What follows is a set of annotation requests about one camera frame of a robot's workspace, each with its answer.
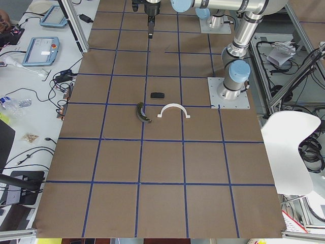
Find white curved plastic bracket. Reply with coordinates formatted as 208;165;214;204
157;103;191;118

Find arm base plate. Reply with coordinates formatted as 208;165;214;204
199;19;232;35
208;77;250;109

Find white chair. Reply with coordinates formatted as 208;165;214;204
261;111;320;196

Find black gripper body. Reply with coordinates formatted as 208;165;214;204
144;0;161;16

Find far blue teach pendant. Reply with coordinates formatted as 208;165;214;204
40;5;68;28

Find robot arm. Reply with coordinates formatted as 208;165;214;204
171;1;287;101
196;8;225;28

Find black power adapter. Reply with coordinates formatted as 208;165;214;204
78;14;93;23

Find near blue teach pendant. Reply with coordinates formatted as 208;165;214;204
22;37;60;67

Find white plate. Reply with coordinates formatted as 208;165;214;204
28;1;53;14

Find blue teach pendant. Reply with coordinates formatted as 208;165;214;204
22;37;60;67
40;5;68;28

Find clear plastic water bottle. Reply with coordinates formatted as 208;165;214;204
1;96;32;119

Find black brake pad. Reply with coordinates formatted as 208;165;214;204
150;92;165;99

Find olive metal brake shoe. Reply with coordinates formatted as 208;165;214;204
136;102;152;123

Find aluminium frame post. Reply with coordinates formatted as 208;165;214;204
58;0;89;53

